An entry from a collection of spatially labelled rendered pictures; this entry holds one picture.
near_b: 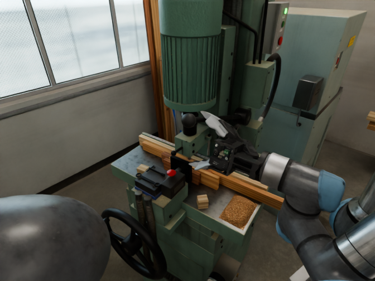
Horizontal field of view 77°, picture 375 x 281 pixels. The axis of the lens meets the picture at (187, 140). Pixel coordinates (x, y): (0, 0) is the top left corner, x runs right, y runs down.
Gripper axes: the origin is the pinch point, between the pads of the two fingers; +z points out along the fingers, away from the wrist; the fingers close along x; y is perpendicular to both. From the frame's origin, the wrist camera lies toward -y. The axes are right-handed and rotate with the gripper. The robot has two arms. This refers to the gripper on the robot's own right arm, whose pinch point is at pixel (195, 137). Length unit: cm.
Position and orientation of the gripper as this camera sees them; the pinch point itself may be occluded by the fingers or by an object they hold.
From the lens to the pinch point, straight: 64.6
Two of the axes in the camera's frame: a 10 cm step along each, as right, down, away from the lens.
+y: -5.3, 1.6, -8.3
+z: -8.2, -3.3, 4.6
